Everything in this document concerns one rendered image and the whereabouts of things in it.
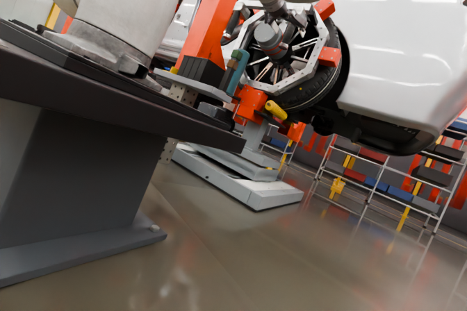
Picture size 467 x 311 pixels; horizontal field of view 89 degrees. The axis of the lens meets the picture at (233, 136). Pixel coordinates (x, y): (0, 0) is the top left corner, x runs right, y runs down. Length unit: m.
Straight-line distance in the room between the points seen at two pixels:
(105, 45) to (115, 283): 0.41
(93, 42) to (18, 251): 0.35
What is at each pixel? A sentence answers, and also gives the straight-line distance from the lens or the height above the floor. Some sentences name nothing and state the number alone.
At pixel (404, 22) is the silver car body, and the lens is 1.94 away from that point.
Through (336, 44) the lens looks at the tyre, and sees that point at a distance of 1.48.
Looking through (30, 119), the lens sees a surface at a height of 0.21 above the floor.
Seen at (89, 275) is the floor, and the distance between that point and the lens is 0.51.
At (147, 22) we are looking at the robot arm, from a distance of 0.52.
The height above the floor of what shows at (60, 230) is 0.03.
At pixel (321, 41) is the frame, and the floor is 0.91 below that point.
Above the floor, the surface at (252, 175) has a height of 0.12.
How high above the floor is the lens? 0.31
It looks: 2 degrees down
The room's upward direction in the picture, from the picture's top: 23 degrees clockwise
